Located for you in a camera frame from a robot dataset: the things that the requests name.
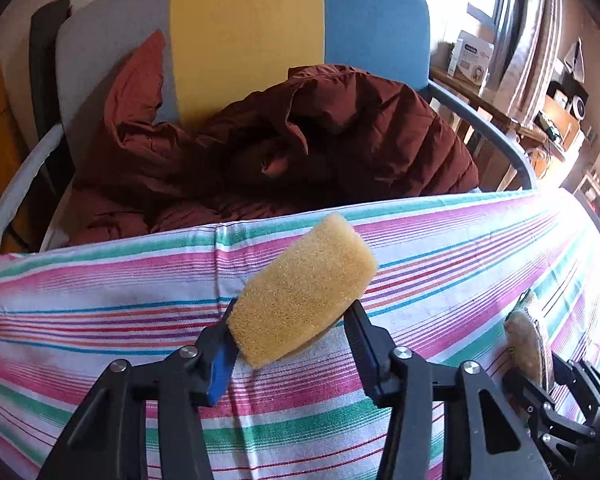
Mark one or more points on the striped tablecloth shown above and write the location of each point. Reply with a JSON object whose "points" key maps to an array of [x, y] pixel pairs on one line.
{"points": [[449, 271]]}

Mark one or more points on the small yellow sponge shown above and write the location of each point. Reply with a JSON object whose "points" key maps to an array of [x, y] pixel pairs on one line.
{"points": [[302, 293]]}

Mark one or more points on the white box on shelf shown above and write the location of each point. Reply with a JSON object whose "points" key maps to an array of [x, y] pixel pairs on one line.
{"points": [[470, 60]]}

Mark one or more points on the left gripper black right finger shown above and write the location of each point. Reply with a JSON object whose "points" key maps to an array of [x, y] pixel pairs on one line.
{"points": [[372, 349]]}

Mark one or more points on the black rolled mat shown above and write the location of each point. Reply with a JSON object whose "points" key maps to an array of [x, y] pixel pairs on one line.
{"points": [[44, 27]]}

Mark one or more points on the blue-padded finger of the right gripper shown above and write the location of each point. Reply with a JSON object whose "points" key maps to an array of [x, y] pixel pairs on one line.
{"points": [[525, 392]]}

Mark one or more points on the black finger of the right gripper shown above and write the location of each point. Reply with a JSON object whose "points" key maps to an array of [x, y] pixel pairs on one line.
{"points": [[568, 373]]}

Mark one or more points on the green edged snack packet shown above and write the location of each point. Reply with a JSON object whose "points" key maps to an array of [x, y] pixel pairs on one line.
{"points": [[527, 340]]}

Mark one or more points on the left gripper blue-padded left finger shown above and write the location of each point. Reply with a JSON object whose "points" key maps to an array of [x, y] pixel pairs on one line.
{"points": [[217, 355]]}

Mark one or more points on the grey yellow blue armchair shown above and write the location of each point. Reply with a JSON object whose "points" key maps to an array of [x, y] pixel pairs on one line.
{"points": [[218, 51]]}

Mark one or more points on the maroon puffer jacket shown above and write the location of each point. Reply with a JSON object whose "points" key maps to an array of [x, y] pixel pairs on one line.
{"points": [[329, 135]]}

